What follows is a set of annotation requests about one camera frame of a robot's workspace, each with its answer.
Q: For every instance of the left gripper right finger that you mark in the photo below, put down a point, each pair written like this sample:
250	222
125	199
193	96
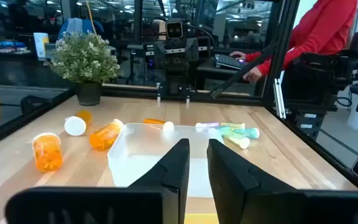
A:
232	186

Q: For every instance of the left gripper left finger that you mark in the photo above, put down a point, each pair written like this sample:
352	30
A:
169	180

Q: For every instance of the teal pill bottle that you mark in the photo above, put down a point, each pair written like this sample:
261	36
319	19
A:
247	133

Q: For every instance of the slim orange pill bottle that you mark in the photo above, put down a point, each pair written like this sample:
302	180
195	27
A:
154	121

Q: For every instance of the orange pill bottle white cap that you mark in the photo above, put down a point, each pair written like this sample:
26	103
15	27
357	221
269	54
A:
104	137

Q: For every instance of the wide orange pill bottle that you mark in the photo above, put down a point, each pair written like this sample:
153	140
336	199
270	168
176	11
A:
47	155

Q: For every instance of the clear translucent plastic bin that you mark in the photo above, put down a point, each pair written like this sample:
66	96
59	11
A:
145	155

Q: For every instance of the yellow translucent plastic bin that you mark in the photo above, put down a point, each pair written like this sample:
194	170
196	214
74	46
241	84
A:
201	219

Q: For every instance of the black computer keyboard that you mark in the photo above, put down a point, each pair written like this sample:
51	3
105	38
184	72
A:
227	61

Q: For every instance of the person's hand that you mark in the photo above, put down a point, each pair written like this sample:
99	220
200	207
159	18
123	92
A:
253	74
238	55

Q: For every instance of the potted plant with white flowers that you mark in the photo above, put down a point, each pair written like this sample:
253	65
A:
84	59

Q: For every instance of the white sign card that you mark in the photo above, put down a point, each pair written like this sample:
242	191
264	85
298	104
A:
40	45

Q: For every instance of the black equipment stand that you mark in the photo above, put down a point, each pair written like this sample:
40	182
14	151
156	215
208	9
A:
315	71

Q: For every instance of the person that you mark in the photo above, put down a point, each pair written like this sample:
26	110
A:
319	31

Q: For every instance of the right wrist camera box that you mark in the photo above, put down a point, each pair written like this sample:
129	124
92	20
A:
174	29

